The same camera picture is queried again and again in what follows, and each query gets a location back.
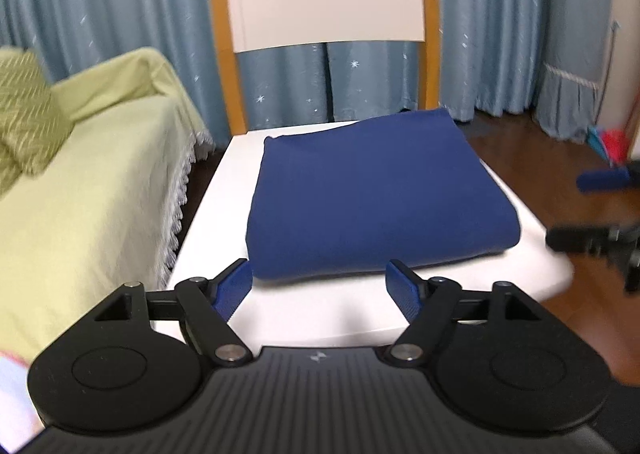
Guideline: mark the pink white cloth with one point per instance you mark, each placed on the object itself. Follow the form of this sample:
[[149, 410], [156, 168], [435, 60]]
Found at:
[[12, 399]]

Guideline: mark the navy blue garment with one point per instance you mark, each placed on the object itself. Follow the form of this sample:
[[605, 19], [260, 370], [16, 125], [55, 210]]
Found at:
[[375, 194]]

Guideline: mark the green zigzag pillow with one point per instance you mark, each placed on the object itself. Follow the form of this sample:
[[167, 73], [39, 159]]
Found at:
[[30, 109]]

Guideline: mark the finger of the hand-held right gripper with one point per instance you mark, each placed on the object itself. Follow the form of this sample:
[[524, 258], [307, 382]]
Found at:
[[575, 236], [602, 180]]

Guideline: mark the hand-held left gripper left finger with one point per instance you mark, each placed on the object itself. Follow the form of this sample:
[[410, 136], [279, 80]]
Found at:
[[232, 290]]

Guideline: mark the red and blue duster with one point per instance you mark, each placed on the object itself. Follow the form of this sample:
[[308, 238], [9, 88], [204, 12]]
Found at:
[[612, 144]]

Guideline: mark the sofa with green cover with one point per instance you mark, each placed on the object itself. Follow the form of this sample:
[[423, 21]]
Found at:
[[90, 184]]

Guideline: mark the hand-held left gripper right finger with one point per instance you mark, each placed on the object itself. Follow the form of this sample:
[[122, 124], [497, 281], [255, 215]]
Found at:
[[402, 290]]

